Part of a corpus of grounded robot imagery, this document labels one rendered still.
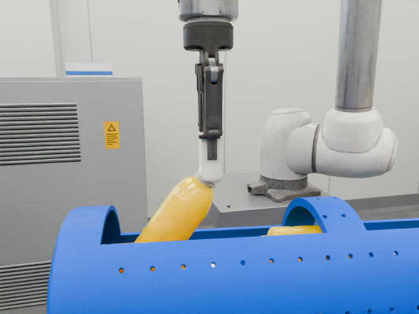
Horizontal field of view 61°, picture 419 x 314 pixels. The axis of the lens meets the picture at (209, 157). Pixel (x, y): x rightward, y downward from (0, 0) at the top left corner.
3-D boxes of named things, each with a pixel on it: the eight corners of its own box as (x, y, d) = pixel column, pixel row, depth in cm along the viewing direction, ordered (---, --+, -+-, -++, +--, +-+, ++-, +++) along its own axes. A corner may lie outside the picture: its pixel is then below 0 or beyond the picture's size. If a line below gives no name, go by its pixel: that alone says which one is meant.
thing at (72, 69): (66, 76, 201) (64, 62, 199) (110, 76, 209) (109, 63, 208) (66, 76, 190) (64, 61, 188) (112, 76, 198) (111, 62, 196)
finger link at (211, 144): (216, 126, 54) (219, 128, 51) (216, 158, 55) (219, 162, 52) (206, 126, 53) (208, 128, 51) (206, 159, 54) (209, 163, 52)
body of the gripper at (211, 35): (181, 27, 56) (183, 86, 58) (184, 17, 48) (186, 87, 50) (228, 27, 57) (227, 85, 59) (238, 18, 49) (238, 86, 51)
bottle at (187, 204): (164, 285, 58) (231, 195, 56) (126, 270, 55) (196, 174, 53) (157, 260, 65) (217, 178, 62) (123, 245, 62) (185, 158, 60)
